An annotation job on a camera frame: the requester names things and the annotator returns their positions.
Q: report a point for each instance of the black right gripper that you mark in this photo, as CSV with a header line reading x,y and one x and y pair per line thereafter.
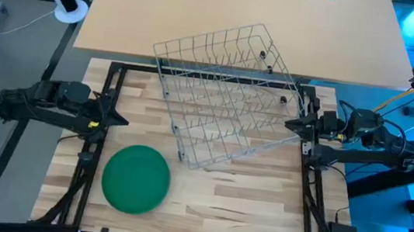
x,y
321,125

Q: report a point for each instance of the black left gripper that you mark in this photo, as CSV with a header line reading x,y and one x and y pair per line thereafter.
x,y
99,113

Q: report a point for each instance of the green plastic plate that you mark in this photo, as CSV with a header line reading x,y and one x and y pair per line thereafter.
x,y
136,179

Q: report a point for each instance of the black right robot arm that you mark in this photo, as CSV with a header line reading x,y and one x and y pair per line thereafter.
x,y
362,157

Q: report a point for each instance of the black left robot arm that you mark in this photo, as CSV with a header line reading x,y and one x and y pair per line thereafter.
x,y
54,114

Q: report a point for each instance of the light wooden desk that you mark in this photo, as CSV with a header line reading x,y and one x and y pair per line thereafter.
x,y
164,9

